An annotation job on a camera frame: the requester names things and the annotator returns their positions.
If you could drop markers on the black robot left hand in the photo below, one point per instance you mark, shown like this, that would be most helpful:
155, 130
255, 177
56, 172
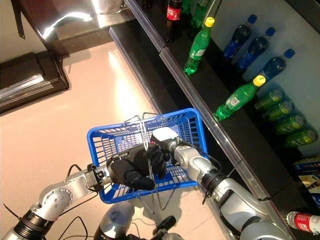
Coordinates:
130, 167

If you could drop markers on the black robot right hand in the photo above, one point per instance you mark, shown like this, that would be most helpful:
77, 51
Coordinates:
160, 160

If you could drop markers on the blue plastic shopping basket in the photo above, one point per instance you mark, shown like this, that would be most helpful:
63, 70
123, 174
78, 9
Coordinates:
105, 140

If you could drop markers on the green Sprite bottle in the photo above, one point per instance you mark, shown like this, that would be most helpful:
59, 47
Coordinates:
197, 52
201, 12
235, 100
186, 6

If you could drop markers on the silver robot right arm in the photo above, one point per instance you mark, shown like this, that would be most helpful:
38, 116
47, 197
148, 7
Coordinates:
195, 160

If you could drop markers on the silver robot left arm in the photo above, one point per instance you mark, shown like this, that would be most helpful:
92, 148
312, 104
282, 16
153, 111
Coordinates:
57, 197

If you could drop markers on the silver robot left leg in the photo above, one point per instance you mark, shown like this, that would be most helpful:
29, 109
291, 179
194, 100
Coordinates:
115, 220

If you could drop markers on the black store shelf board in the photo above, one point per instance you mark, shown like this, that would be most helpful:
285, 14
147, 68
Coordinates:
212, 65
142, 50

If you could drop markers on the black low display stand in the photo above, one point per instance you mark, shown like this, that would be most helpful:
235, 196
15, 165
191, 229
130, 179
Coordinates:
25, 72

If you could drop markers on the Pepsi cola bottle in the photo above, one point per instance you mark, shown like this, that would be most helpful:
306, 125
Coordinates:
273, 67
252, 50
237, 37

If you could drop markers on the Coca-Cola bottle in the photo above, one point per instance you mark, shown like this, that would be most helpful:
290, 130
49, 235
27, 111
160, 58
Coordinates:
173, 12

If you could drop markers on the red label water bottle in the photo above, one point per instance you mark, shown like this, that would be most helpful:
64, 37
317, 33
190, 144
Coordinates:
303, 222

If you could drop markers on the glossy dark display unit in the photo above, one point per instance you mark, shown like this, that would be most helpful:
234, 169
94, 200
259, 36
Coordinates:
50, 15

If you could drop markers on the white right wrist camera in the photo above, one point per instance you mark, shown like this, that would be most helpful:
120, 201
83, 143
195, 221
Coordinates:
165, 135

